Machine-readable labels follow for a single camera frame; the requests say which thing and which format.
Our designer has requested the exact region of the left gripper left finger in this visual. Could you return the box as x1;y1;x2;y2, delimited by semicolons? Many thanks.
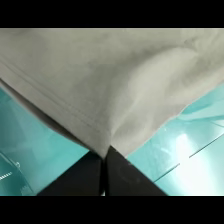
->
37;151;104;197

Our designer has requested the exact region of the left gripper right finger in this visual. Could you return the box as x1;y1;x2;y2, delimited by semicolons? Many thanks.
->
105;145;168;197

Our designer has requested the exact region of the brown T-shirt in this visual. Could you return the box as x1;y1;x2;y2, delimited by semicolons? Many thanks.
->
0;28;224;159

